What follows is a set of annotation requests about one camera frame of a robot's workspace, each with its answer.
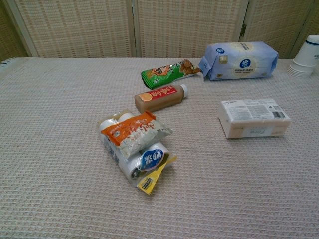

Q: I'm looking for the peach facial tissue pack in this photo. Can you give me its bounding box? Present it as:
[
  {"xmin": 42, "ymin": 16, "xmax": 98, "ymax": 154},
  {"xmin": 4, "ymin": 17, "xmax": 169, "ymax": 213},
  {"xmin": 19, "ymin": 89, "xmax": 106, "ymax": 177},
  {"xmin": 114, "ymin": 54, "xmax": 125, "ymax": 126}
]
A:
[{"xmin": 218, "ymin": 98, "xmax": 292, "ymax": 139}]

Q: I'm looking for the woven folding screen panel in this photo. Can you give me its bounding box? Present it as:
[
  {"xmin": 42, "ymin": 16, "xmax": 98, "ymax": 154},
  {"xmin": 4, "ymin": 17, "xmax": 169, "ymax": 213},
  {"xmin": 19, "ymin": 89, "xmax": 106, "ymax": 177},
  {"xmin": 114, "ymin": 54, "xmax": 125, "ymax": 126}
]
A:
[
  {"xmin": 0, "ymin": 0, "xmax": 28, "ymax": 62},
  {"xmin": 132, "ymin": 0, "xmax": 250, "ymax": 58},
  {"xmin": 3, "ymin": 0, "xmax": 137, "ymax": 58},
  {"xmin": 289, "ymin": 0, "xmax": 319, "ymax": 58},
  {"xmin": 239, "ymin": 0, "xmax": 316, "ymax": 59}
]

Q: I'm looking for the green snack bag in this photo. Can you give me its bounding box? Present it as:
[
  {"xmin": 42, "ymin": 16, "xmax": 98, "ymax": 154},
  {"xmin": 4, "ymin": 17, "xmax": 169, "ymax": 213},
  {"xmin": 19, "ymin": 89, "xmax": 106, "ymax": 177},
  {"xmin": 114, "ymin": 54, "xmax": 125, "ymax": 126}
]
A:
[{"xmin": 141, "ymin": 58, "xmax": 202, "ymax": 90}]

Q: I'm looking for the beige woven tablecloth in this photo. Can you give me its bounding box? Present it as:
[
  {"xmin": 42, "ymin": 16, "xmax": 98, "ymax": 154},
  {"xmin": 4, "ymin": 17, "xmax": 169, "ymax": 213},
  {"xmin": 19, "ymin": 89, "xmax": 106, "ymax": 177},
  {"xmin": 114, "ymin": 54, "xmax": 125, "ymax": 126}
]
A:
[{"xmin": 0, "ymin": 57, "xmax": 319, "ymax": 239}]

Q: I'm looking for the brown drink bottle red label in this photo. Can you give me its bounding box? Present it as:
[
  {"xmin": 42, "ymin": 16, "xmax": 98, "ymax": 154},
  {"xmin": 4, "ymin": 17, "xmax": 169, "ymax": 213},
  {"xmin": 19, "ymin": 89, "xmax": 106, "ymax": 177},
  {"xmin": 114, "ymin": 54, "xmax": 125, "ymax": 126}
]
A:
[{"xmin": 134, "ymin": 84, "xmax": 188, "ymax": 113}]

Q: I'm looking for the blue tissue pack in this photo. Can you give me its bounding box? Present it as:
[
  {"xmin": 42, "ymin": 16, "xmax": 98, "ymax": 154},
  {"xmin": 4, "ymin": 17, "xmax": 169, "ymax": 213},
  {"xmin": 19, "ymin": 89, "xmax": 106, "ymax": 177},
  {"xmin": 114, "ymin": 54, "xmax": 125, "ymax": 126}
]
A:
[{"xmin": 198, "ymin": 41, "xmax": 279, "ymax": 81}]

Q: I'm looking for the orange and white snack bag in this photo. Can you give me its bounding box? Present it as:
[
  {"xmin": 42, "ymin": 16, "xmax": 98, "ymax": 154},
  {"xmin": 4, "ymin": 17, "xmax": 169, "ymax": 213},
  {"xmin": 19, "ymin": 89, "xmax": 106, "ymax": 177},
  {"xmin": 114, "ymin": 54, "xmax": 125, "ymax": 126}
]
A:
[{"xmin": 101, "ymin": 111, "xmax": 173, "ymax": 159}]

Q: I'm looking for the stack of white paper cups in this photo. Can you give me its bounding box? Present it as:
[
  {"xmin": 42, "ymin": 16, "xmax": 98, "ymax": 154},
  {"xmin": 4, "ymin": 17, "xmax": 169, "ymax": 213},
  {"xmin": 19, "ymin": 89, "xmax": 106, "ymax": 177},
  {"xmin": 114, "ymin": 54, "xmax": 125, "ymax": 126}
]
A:
[{"xmin": 287, "ymin": 34, "xmax": 319, "ymax": 78}]

